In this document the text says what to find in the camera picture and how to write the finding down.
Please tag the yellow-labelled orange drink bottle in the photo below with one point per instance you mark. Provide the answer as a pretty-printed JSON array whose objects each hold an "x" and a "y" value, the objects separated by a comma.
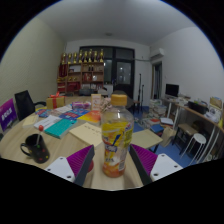
[{"x": 115, "y": 140}]

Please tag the black computer monitor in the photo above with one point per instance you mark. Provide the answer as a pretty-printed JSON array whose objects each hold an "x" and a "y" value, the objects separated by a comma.
[{"x": 172, "y": 90}]

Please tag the white wall air conditioner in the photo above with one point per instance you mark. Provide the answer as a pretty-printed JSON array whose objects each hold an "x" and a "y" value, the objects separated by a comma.
[{"x": 157, "y": 53}]

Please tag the yellow gift box red ribbon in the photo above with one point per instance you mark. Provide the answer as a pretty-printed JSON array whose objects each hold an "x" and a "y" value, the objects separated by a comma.
[{"x": 55, "y": 101}]

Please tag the stack of books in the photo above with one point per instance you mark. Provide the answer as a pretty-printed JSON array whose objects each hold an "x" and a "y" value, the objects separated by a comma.
[{"x": 157, "y": 108}]

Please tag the white booklet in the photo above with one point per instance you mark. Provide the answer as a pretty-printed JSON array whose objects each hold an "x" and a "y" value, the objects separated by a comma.
[{"x": 46, "y": 121}]

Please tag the teal book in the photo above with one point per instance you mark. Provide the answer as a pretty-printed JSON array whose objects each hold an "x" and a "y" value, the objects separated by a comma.
[{"x": 60, "y": 128}]

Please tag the brown wooden stool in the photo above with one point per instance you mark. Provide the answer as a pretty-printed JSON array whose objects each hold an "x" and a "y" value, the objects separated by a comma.
[{"x": 183, "y": 128}]

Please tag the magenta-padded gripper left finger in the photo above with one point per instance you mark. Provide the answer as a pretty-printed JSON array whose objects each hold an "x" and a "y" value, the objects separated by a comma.
[{"x": 61, "y": 168}]

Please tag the red-ball stirrer stick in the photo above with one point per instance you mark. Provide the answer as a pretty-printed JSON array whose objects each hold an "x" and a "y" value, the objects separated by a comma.
[{"x": 40, "y": 130}]

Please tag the pink package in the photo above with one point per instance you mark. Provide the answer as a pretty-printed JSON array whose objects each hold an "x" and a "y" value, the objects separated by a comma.
[{"x": 81, "y": 105}]

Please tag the blue and red book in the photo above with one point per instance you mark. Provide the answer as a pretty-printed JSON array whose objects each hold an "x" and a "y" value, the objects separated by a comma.
[{"x": 71, "y": 115}]

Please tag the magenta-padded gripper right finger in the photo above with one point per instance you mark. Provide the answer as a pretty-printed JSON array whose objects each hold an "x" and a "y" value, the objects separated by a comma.
[{"x": 163, "y": 166}]

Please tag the purple sign board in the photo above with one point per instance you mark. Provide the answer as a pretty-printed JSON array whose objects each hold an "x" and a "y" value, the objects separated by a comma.
[{"x": 7, "y": 115}]

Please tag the wooden shelf unit with trophies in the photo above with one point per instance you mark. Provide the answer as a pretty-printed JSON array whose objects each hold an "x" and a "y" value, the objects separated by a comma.
[{"x": 83, "y": 75}]

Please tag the small beige side table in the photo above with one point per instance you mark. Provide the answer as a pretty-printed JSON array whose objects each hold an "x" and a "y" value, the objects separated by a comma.
[{"x": 146, "y": 138}]

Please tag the orange yellow book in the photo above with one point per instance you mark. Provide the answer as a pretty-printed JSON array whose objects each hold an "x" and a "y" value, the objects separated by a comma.
[{"x": 91, "y": 117}]

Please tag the beige carton box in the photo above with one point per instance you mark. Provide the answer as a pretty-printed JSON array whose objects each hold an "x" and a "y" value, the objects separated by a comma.
[{"x": 96, "y": 101}]

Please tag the black microphone stand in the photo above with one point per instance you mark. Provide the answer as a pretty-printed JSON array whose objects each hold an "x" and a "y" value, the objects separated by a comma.
[{"x": 139, "y": 90}]

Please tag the black mug with coloured dots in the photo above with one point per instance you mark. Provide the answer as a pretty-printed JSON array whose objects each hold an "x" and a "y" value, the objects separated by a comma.
[{"x": 39, "y": 153}]

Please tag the pale yellow book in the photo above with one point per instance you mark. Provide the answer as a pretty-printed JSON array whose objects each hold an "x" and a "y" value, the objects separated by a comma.
[{"x": 30, "y": 120}]

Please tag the white round stool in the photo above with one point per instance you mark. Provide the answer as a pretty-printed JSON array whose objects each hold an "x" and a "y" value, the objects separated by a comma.
[{"x": 199, "y": 137}]

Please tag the long wooden wall desk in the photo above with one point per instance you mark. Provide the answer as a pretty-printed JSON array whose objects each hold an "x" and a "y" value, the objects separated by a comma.
[{"x": 200, "y": 116}]

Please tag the pink flowers in white pot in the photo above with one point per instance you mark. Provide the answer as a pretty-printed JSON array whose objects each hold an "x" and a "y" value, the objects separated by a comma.
[{"x": 106, "y": 104}]

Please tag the dark glass door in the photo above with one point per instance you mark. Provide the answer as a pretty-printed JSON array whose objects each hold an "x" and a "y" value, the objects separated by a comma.
[{"x": 124, "y": 73}]

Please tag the colourful magazine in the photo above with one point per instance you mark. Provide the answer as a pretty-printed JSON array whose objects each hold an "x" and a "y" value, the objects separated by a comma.
[{"x": 43, "y": 112}]

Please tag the black office chair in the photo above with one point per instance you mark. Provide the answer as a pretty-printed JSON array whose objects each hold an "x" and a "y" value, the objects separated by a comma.
[{"x": 24, "y": 103}]

